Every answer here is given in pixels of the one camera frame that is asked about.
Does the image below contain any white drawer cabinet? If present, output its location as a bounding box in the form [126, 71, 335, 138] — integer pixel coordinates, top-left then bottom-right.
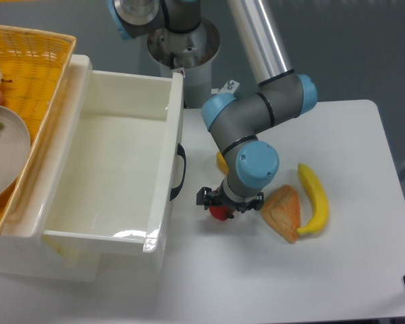
[0, 55, 100, 281]

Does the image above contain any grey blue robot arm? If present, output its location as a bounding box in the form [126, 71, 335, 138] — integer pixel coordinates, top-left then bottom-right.
[107, 1, 318, 220]

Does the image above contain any red bell pepper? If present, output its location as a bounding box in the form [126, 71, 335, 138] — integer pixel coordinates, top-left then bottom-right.
[209, 206, 234, 221]

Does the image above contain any orange sandwich triangle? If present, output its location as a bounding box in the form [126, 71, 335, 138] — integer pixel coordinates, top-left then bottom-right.
[261, 184, 300, 244]

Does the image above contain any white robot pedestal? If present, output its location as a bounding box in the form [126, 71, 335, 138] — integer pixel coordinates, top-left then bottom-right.
[147, 18, 220, 109]

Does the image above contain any yellow bell pepper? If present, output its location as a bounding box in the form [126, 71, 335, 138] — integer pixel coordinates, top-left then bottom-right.
[216, 151, 229, 174]

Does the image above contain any white open drawer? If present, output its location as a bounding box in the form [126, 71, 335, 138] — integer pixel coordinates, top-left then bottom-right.
[45, 71, 186, 271]

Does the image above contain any white mounting bracket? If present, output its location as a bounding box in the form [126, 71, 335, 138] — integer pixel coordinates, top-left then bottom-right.
[211, 79, 240, 97]

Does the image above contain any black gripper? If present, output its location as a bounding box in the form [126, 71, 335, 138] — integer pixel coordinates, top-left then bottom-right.
[196, 187, 264, 213]

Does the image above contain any yellow banana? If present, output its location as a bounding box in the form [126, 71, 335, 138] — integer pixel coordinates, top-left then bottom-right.
[296, 163, 329, 235]

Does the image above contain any yellow woven basket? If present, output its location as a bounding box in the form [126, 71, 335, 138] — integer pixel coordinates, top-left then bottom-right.
[0, 25, 76, 233]

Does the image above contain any black drawer handle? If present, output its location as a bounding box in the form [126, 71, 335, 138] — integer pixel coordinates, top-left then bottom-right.
[169, 142, 187, 202]

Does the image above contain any grey round plate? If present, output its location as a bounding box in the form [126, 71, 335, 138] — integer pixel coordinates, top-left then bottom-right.
[0, 106, 30, 196]

